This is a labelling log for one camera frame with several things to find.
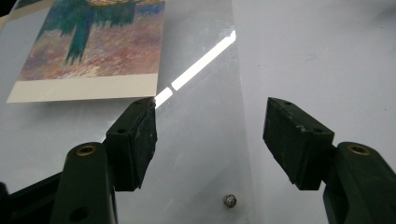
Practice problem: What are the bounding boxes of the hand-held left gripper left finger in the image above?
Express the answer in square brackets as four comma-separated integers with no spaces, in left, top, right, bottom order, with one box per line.
[49,96,159,224]

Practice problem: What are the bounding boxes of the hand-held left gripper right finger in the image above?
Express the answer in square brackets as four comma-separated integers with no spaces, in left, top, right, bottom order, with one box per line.
[262,96,396,224]

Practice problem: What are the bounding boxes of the clear acrylic frame panel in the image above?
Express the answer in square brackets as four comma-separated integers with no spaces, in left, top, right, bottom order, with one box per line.
[0,0,256,224]

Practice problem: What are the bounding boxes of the painting print postcard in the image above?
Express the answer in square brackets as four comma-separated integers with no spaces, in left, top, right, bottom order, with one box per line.
[6,0,166,105]

